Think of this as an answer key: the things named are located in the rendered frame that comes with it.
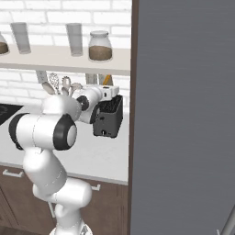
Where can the glass jar with brown contents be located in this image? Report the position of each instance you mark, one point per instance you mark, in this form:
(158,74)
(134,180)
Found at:
(100,49)

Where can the grey fridge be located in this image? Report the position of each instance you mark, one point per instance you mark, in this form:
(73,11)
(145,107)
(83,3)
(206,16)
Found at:
(186,116)

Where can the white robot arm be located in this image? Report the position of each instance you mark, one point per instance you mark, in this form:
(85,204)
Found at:
(42,131)

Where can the black toaster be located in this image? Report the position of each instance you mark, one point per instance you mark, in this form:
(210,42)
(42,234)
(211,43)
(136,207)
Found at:
(107,120)

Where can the dark brown side panel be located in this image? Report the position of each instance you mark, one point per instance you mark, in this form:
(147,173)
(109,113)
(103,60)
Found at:
(133,91)

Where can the grey block with yellow stripe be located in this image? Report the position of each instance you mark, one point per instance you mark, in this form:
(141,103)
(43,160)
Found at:
(106,80)

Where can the pale wooden spoon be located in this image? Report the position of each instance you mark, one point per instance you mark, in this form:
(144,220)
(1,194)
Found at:
(47,87)

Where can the grey shelf bracket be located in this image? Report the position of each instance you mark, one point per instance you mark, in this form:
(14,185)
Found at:
(41,76)
(91,78)

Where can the clear drinking glass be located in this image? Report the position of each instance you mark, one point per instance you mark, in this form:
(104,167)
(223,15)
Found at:
(75,39)
(20,38)

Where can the pale wall shelf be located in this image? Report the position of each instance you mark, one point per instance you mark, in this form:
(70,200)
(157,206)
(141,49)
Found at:
(61,61)

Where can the brown cupboard door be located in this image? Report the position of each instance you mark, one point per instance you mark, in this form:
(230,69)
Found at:
(27,211)

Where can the pale spatula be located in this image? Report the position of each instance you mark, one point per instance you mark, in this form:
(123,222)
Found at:
(76,87)

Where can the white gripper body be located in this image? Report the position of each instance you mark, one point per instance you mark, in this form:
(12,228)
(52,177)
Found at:
(114,90)

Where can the brown drawer front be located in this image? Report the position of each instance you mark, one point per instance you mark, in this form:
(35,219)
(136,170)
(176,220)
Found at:
(12,183)
(105,195)

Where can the black hob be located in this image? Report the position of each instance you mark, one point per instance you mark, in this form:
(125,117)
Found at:
(7,111)

